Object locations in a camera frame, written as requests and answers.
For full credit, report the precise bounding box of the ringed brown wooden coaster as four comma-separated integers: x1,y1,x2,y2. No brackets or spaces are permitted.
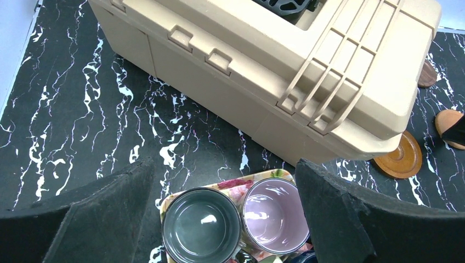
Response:
371,130,422,179

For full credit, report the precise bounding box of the floral serving tray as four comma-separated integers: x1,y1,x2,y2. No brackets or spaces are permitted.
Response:
160,169,313,263

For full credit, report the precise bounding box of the navy blue mug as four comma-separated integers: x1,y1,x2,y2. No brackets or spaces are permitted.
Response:
284,250,318,263

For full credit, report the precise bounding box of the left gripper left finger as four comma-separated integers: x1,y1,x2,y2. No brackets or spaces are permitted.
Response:
1,157,155,262

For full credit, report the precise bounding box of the dark brown wooden coaster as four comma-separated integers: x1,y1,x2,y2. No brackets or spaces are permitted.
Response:
434,110,464,150

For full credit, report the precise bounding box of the tan plastic toolbox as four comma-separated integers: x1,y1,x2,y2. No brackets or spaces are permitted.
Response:
89,1,441,164

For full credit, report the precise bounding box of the light orange wooden coaster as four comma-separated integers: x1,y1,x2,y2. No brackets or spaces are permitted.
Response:
417,60,437,88

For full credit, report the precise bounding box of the lilac mug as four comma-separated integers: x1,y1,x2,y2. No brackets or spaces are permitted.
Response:
238,178,310,255

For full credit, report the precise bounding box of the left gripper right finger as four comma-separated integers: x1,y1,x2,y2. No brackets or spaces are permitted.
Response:
295,159,464,262

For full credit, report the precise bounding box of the dark grey mug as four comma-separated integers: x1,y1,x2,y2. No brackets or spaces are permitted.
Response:
162,187,257,263

